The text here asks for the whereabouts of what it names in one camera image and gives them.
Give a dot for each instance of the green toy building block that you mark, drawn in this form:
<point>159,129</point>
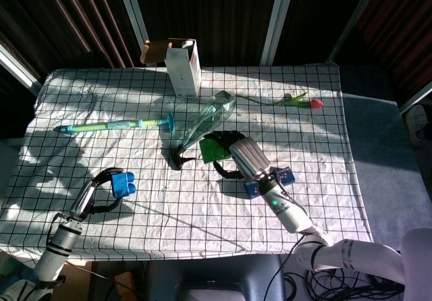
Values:
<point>211,150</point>

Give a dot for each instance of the grey blue mat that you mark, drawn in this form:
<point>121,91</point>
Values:
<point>374,139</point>

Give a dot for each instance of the brown striped curtain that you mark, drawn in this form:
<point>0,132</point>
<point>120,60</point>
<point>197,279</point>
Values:
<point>50,17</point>

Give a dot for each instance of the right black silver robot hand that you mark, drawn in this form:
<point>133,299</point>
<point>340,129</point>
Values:
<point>249,159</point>

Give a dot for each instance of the grey window frame post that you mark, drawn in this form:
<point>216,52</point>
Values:
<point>351,21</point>

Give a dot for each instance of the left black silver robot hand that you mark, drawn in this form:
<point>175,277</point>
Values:
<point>82,201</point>

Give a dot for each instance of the white frame rail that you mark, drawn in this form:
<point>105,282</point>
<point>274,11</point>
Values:
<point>17,68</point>
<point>416,96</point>

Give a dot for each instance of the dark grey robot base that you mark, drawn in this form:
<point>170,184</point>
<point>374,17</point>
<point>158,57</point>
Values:
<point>216,274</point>

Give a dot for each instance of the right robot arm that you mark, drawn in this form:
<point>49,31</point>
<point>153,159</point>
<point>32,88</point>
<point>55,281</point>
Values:
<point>290,213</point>

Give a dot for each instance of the green blue toy water syringe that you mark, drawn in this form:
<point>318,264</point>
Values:
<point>118,125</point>

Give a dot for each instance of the clear spray bottle black trigger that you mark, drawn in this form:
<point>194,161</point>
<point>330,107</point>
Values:
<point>216,112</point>

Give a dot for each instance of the white open carton box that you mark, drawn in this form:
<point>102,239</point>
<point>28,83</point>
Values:
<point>184,75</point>

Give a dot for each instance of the small blue flat box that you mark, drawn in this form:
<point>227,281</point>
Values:
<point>287,176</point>

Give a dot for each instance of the dark reddish curtain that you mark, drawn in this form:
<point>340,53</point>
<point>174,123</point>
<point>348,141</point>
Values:
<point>405,21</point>

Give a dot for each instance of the white window frame post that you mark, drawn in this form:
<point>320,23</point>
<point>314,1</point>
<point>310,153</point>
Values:
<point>133,17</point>
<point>275,21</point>

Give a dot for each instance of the white black grid tablecloth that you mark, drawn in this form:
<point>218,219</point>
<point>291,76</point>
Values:
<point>168,213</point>

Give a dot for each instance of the blue toy building block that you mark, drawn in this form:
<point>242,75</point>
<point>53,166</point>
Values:
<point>121,184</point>

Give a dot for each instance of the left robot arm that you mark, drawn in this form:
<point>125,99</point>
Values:
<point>60,240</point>

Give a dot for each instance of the grey shoe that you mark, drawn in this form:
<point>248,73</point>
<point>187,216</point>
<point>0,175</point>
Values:
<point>420,125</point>

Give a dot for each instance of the red artificial tulip flower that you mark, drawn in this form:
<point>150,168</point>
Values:
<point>316,104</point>

